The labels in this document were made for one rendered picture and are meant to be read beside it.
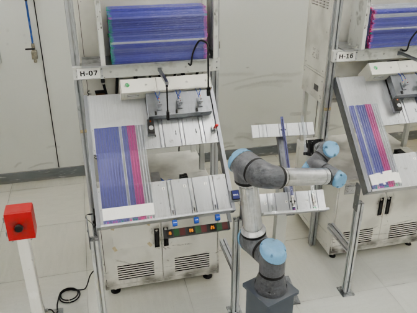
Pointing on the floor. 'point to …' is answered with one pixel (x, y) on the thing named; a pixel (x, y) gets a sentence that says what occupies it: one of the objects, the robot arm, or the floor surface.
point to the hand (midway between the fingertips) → (307, 153)
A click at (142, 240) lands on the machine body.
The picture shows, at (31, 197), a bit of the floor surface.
